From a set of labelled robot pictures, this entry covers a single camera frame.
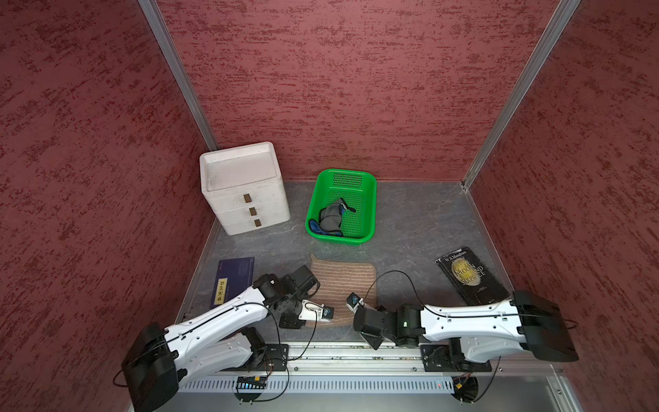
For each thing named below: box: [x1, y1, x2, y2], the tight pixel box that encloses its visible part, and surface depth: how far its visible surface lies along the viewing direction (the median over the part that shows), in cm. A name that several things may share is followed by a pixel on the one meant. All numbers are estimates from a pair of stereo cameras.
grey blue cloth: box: [308, 197, 357, 238], surface depth 100 cm
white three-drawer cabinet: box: [199, 141, 291, 236], surface depth 94 cm
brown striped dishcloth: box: [305, 254, 378, 328], surface depth 91 cm
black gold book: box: [435, 246, 512, 307], surface depth 92 cm
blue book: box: [211, 256, 255, 310], surface depth 94 cm
